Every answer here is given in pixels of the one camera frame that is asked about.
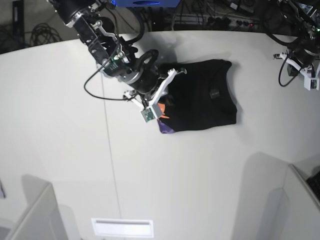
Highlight blue box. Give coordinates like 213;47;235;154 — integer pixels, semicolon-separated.
110;0;180;8

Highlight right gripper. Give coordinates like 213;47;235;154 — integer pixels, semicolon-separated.
123;65;188;101

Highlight white partition panel left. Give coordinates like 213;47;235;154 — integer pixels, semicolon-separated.
0;174;82;240

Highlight white partition panel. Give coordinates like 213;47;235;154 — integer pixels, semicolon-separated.
0;174;82;240
232;164;320;240

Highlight white power strip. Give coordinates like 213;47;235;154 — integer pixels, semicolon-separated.
167;13;260;32

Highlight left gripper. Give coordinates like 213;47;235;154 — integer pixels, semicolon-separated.
273;46;320;77

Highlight white partition panel right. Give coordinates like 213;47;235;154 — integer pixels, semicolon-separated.
232;164;320;240

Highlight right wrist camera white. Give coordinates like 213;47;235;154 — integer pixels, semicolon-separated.
129;68;181;124

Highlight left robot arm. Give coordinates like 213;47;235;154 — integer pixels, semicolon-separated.
260;0;320;82

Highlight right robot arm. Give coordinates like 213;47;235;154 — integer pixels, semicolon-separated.
50;0;187;107

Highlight black T-shirt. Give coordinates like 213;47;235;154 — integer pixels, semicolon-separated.
157;59;238;134

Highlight coiled black cables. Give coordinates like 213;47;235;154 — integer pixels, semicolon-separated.
29;22;61;47

